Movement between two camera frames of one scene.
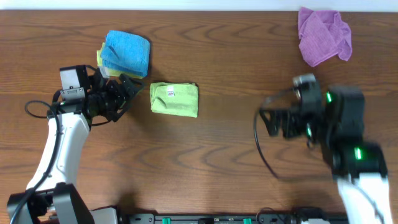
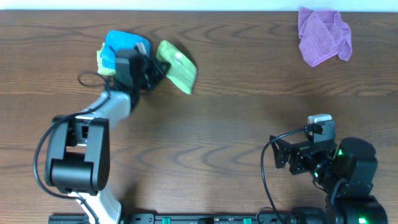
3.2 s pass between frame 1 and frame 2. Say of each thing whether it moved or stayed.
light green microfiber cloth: moved
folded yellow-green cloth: stayed
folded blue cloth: stayed
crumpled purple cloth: stayed
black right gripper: moved
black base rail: stayed
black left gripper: moved
